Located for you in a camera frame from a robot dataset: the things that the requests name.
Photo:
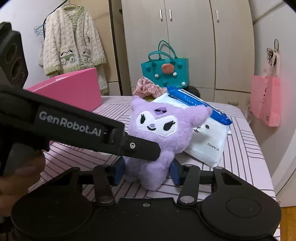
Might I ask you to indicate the black suitcase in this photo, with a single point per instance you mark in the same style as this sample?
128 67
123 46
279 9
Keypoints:
194 91

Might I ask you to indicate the teal felt tote bag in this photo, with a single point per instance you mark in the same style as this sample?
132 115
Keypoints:
161 74

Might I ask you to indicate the purple plush toy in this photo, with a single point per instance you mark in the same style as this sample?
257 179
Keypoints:
152 125

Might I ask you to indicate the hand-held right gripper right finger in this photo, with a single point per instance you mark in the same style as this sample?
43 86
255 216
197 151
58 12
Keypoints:
175 172

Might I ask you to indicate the blue clothes hanger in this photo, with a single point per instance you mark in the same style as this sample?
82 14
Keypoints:
37 30

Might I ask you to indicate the blue wet wipe packet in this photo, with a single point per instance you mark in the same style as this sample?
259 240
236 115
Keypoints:
185 97

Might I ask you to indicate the floral pink scrunchie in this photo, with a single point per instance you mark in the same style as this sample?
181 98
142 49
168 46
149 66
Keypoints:
148 88

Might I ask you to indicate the green avocado-shaped toy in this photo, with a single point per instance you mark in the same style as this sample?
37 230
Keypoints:
148 99

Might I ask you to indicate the pink box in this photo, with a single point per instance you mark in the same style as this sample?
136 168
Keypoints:
76 90

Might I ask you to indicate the person's left hand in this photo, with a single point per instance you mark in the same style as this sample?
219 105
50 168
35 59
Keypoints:
18 185

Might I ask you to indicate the beige wardrobe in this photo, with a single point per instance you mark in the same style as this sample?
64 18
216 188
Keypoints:
192 34

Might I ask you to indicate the pink paper bag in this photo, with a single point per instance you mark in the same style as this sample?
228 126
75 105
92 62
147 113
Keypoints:
266 99

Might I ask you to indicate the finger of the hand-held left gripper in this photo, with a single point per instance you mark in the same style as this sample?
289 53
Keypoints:
143 148

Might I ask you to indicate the cream fluffy cardigan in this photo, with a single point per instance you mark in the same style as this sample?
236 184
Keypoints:
69 41

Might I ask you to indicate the striped pink sheet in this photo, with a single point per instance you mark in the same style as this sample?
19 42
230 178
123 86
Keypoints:
242 150

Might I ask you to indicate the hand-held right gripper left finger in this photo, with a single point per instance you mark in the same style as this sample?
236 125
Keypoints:
118 171

